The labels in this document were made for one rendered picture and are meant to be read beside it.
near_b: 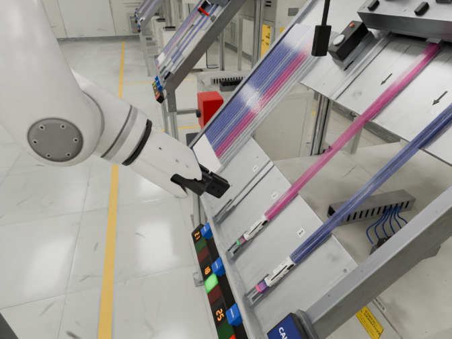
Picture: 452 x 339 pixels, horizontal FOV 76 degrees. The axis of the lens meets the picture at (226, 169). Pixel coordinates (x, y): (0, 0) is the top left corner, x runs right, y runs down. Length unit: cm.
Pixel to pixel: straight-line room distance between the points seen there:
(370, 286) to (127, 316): 115
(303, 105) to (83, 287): 163
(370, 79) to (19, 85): 55
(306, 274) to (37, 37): 45
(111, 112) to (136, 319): 115
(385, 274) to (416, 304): 33
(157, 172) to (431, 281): 67
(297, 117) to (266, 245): 155
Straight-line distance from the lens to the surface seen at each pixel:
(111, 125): 39
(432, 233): 46
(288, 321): 45
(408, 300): 79
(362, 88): 63
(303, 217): 54
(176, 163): 41
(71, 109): 31
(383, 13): 66
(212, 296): 65
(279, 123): 200
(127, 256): 166
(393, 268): 46
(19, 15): 32
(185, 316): 140
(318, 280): 49
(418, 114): 54
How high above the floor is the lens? 119
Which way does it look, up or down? 32 degrees down
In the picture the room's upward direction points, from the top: straight up
